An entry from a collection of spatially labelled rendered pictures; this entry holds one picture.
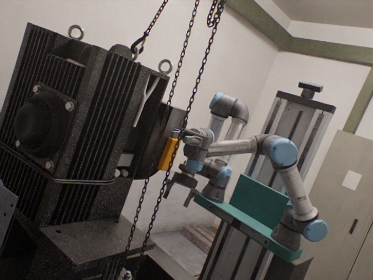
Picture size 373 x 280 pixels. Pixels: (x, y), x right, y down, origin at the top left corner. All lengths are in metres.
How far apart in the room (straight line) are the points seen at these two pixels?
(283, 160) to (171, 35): 1.89
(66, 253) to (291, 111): 1.49
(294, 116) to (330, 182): 1.82
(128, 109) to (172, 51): 1.82
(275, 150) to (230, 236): 0.88
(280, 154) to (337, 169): 2.33
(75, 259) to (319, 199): 3.03
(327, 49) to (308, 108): 2.24
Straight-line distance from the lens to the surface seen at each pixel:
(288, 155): 1.59
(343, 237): 3.89
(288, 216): 1.90
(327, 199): 3.90
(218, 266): 2.35
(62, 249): 1.33
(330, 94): 4.27
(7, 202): 1.27
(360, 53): 4.22
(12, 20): 2.44
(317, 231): 1.79
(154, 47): 3.04
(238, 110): 1.98
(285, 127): 2.17
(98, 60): 1.27
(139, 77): 1.42
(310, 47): 4.41
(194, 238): 4.03
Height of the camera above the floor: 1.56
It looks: 7 degrees down
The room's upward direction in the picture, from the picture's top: 20 degrees clockwise
